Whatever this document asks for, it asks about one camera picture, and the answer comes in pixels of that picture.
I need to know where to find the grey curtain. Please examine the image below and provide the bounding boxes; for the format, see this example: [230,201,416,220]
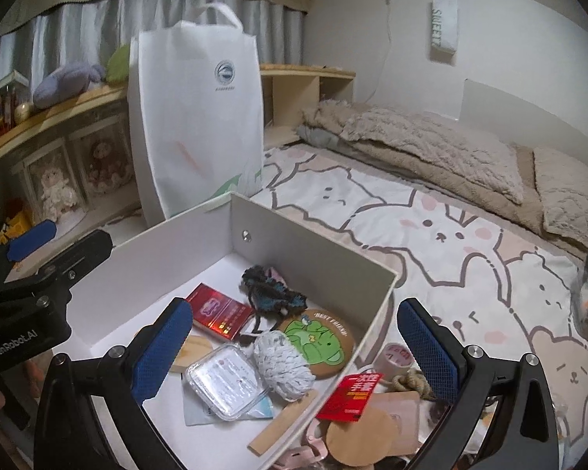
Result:
[0,0,307,89]

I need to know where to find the white storage box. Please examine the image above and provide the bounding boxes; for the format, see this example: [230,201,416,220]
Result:
[51,192,399,470]

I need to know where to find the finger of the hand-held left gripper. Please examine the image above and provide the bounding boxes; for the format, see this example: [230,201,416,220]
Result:
[0,220,58,287]
[0,228,114,304]

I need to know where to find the red packet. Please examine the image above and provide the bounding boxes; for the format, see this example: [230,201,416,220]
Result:
[316,372,383,423]

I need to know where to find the brown doll display case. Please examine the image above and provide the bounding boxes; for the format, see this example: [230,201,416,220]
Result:
[76,125,135,197]

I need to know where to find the purple plush toy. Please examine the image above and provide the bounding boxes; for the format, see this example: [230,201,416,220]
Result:
[33,63,106,110]

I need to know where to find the red flat box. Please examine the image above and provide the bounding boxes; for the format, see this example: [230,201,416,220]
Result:
[185,283,254,341]

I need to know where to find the wooden shelf unit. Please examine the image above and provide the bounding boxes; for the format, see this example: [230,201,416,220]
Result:
[0,63,356,236]

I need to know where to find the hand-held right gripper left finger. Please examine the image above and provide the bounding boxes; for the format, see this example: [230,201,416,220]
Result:
[33,296,194,470]

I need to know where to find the dark knitted hair tie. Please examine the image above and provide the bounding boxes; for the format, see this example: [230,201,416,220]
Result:
[240,264,309,343]

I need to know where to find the white headboard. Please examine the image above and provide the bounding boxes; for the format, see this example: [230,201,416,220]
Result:
[458,78,588,167]

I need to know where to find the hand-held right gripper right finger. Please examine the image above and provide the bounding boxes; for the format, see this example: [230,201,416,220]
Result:
[396,296,560,470]

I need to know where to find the pink patterned tape roll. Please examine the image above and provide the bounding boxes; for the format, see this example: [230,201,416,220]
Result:
[375,343,415,378]

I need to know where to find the white tote bag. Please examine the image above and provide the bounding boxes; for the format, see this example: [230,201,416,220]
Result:
[127,2,265,228]

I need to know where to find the round wooden lid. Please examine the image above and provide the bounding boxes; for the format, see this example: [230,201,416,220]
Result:
[326,406,400,465]
[169,334,216,374]

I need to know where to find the yellow toy truck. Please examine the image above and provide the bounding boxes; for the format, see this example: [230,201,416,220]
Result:
[0,198,35,246]

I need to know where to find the cartoon animal printed bedsheet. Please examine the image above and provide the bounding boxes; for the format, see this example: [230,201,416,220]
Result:
[255,144,588,470]

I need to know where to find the brown card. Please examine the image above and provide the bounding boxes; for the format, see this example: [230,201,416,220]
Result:
[367,390,422,456]

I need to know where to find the beige pillows and blanket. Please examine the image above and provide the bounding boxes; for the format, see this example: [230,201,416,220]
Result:
[296,99,588,260]

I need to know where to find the green plush toy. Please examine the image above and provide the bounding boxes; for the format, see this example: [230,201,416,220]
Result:
[105,43,132,83]

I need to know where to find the clear plastic case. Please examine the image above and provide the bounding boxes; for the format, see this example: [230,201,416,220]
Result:
[185,343,271,421]

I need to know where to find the pink plastic item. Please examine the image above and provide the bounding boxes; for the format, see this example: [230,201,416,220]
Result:
[274,418,334,470]

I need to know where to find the beige textured pillow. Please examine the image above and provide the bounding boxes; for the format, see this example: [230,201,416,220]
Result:
[340,108,526,205]
[533,146,588,250]

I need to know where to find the wooden stick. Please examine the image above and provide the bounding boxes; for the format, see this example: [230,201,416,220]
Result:
[247,389,320,456]

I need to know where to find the coiled rope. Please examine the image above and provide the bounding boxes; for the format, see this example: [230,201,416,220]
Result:
[391,368,434,397]

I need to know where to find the white doll display case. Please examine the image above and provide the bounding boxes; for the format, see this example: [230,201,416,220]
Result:
[24,139,86,226]

